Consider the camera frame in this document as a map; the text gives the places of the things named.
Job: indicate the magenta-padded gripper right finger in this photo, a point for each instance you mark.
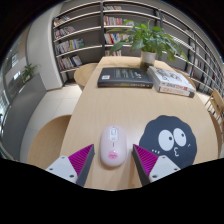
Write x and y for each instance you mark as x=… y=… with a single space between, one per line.
x=161 y=166

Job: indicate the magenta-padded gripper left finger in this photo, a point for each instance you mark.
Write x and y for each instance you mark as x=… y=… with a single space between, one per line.
x=63 y=166

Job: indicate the pink computer mouse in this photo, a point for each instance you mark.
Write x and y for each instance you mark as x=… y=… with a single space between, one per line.
x=113 y=148

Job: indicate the dark cloud-shaped mouse pad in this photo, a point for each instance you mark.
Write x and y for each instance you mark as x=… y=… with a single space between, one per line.
x=154 y=128

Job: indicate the round-backed wooden chair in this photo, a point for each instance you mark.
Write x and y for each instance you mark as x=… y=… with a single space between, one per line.
x=218 y=136
x=48 y=143
x=85 y=75

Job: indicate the white book with red spine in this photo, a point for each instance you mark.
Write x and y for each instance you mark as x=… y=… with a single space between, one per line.
x=175 y=91

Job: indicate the group of slatted wooden chairs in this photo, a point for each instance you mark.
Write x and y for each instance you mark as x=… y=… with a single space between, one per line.
x=216 y=101

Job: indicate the white illustrated book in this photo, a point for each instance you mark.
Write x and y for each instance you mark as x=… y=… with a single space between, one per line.
x=170 y=78

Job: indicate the black hardcover book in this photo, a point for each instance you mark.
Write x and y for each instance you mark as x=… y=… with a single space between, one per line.
x=125 y=76

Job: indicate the small green plant on ledge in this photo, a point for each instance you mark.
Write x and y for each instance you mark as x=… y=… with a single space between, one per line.
x=28 y=71

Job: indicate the green potted plant, white pot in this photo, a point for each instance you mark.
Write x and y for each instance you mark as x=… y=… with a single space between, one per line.
x=150 y=38

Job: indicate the grey bookshelf unit with books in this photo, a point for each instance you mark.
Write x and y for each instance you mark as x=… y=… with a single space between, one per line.
x=76 y=33

